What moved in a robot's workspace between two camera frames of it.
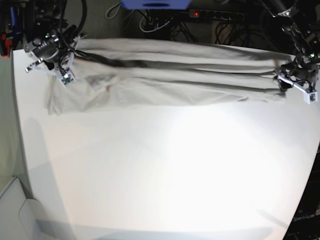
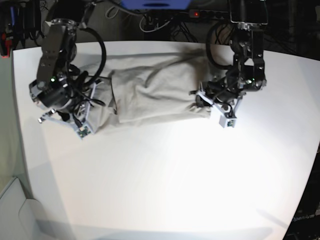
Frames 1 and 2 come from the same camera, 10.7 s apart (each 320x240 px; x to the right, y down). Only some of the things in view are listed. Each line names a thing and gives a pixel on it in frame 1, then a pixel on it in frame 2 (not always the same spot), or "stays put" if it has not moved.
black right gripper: [303, 67] to [237, 81]
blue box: [156, 5] stays put
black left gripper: [48, 46] to [61, 94]
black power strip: [211, 14] stays put
